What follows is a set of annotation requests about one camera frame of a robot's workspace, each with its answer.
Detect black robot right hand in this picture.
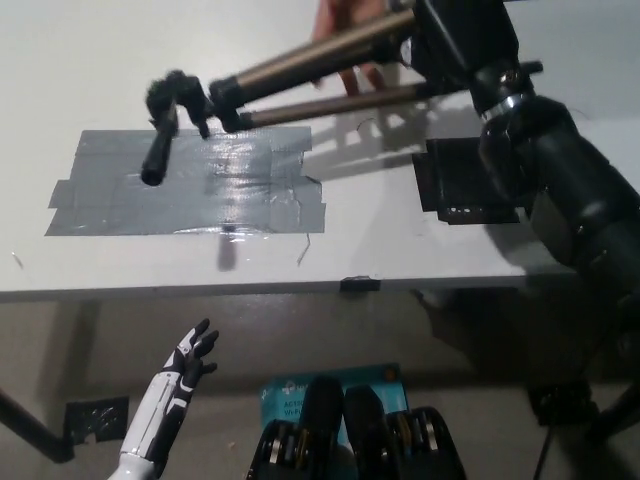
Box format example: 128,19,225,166
407,0,545,101

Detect person bare hand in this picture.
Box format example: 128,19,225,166
312,0,389,97

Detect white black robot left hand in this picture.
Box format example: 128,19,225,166
118,318,220,465

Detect bronze and black camera tripod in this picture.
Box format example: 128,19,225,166
141,0,454,187

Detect black robot torso blocks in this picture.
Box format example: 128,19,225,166
244,375,466,480

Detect black tape patch on floor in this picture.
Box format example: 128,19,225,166
64,396,130,444

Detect teal wifi adapter box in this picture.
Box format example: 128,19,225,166
257,363,407,446

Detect black table leg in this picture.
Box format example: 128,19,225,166
0,387,76,464

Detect black floor stand base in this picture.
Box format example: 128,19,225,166
529,369,640,449

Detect grey duct tape patch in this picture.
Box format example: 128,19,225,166
45,127,326,236

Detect thin black cable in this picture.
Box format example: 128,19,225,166
532,424,554,480

